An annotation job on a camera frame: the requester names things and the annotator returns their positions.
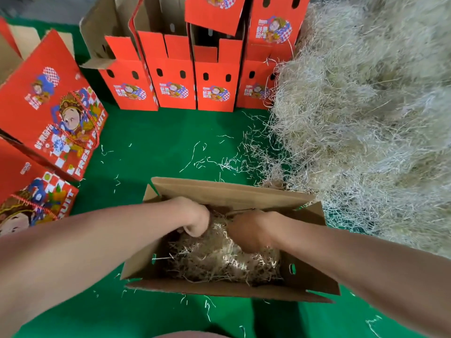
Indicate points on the person's right hand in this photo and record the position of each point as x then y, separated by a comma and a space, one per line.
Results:
252, 228

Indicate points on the person's left hand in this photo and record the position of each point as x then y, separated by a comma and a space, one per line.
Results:
190, 214

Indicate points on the red cardboard box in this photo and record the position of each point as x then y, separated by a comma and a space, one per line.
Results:
169, 84
215, 14
215, 88
254, 88
130, 84
232, 193
276, 21

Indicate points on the small straw filler clump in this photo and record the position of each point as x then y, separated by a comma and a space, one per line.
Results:
218, 260

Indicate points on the pile of wood wool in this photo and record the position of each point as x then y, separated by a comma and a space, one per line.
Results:
366, 109

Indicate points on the group of red boxes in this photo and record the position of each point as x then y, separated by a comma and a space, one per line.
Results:
49, 116

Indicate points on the person's left forearm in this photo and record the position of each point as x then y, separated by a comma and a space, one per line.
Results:
77, 257

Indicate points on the person's right forearm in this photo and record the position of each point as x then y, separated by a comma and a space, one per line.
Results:
373, 271

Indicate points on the person's pink clothing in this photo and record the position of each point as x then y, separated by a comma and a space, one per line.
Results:
192, 335

